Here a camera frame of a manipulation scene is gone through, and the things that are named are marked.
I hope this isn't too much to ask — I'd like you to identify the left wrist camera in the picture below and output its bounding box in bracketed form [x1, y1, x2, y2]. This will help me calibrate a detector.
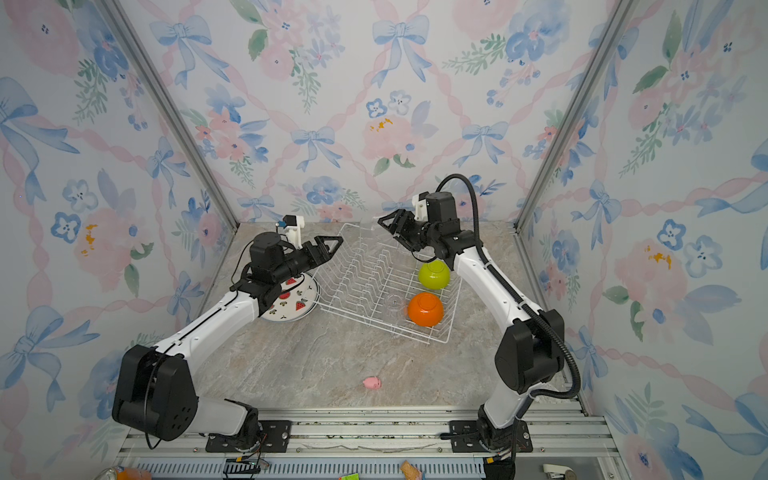
[276, 214, 305, 248]

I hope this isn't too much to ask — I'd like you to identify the orange bowl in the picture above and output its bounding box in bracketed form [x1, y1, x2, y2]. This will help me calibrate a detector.
[406, 292, 444, 328]

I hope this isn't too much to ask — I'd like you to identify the black corrugated cable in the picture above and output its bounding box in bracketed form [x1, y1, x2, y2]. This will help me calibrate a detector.
[435, 173, 582, 402]

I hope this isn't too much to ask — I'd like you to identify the left aluminium corner post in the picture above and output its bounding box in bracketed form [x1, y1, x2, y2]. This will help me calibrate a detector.
[95, 0, 239, 230]

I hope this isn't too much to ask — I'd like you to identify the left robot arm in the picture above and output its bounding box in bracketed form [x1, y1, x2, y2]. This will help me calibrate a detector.
[112, 232, 343, 452]

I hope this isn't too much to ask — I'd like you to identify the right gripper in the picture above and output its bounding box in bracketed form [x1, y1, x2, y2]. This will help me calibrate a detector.
[379, 211, 440, 253]

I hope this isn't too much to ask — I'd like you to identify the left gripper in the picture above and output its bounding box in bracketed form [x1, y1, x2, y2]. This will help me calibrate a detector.
[272, 236, 342, 288]

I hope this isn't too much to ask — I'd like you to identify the right aluminium corner post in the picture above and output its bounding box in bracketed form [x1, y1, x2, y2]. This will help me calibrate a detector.
[513, 0, 636, 234]

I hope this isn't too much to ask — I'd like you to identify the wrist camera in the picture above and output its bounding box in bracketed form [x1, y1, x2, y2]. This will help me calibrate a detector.
[412, 192, 428, 222]
[276, 214, 305, 248]

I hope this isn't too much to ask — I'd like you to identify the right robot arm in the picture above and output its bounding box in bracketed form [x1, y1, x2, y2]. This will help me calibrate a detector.
[377, 192, 579, 451]

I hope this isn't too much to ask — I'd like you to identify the small pink object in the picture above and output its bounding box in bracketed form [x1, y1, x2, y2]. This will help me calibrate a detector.
[363, 376, 382, 390]

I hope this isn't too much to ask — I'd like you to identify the white wire dish rack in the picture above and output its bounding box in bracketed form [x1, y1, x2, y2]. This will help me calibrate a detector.
[314, 223, 462, 344]

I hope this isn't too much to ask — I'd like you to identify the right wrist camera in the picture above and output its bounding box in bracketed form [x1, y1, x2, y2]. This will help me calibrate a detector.
[412, 192, 428, 222]

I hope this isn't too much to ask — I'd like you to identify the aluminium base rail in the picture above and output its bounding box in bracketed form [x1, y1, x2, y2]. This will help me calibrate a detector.
[117, 403, 629, 479]

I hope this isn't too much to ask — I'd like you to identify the clear glass cup front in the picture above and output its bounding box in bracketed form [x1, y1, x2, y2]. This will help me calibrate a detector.
[382, 293, 405, 315]

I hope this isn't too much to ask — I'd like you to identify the aluminium corner post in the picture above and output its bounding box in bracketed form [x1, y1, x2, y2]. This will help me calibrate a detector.
[513, 0, 636, 234]
[95, 0, 239, 230]

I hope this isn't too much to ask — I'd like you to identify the watermelon pattern plate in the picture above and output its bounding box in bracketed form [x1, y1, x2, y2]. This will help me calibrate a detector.
[261, 273, 318, 323]

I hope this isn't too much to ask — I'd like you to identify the lime green bowl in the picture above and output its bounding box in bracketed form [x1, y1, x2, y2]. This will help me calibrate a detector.
[418, 260, 451, 290]

